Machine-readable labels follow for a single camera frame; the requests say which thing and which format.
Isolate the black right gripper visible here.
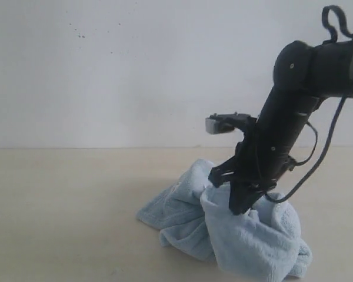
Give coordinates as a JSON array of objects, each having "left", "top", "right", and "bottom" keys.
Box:
[{"left": 208, "top": 117, "right": 297, "bottom": 216}]

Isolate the light blue terry towel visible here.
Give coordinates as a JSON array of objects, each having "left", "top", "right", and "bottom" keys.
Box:
[{"left": 136, "top": 159, "right": 312, "bottom": 281}]

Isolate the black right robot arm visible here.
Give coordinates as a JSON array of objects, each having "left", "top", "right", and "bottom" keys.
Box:
[{"left": 205, "top": 40, "right": 353, "bottom": 215}]

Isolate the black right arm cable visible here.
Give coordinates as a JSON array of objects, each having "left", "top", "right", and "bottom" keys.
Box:
[{"left": 267, "top": 96, "right": 347, "bottom": 203}]

